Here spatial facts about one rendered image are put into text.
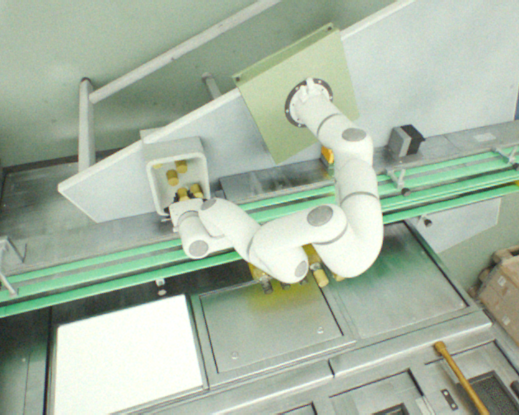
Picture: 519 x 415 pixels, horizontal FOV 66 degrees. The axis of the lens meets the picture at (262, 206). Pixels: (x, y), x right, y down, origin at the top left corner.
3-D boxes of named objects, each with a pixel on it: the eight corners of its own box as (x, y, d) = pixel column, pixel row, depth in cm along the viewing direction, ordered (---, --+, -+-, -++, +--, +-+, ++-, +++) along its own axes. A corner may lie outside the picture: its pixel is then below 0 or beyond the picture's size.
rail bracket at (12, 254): (12, 251, 126) (2, 312, 111) (-13, 215, 114) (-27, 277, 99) (29, 248, 127) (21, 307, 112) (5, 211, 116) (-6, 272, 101)
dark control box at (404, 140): (386, 144, 150) (398, 157, 145) (391, 126, 145) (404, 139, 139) (405, 140, 152) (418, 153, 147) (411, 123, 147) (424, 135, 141)
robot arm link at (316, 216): (302, 222, 98) (275, 180, 89) (374, 251, 82) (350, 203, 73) (260, 273, 93) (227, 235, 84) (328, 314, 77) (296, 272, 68)
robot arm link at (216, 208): (282, 249, 96) (232, 225, 111) (262, 210, 88) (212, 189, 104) (257, 273, 92) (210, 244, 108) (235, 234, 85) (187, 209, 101)
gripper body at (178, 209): (175, 240, 112) (171, 220, 122) (211, 230, 114) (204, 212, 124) (170, 217, 108) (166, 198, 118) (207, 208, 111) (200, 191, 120)
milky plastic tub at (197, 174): (155, 199, 134) (158, 217, 128) (141, 145, 118) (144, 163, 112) (206, 189, 138) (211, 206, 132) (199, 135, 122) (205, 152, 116)
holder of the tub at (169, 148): (158, 209, 138) (161, 226, 133) (142, 145, 118) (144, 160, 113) (207, 199, 142) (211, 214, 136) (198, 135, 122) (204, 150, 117)
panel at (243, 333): (56, 328, 129) (50, 441, 106) (53, 324, 127) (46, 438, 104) (313, 262, 149) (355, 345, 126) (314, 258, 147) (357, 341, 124)
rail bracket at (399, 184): (381, 173, 141) (401, 198, 132) (385, 156, 136) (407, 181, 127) (390, 170, 142) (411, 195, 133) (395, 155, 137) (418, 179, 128)
